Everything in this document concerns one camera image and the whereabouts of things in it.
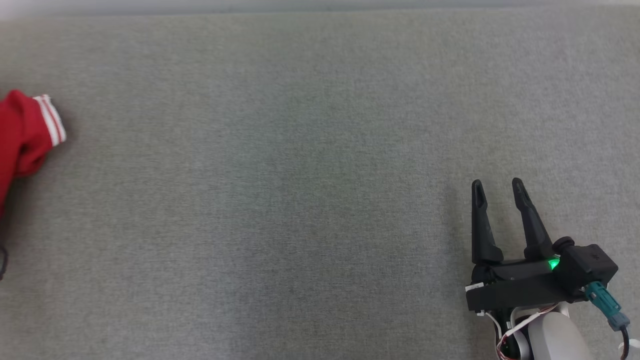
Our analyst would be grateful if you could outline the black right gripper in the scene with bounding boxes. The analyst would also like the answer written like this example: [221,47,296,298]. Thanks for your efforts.
[465,177,587,314]

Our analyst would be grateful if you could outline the red jersey with white sleeves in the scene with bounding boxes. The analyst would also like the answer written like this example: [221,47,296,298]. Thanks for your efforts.
[0,89,67,218]

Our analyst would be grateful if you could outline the red white wire bundle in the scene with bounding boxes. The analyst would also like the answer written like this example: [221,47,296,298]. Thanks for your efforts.
[482,305,557,360]

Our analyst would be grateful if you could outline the teal plug right camera cable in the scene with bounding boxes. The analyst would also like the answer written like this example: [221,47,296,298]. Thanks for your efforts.
[581,281,633,360]

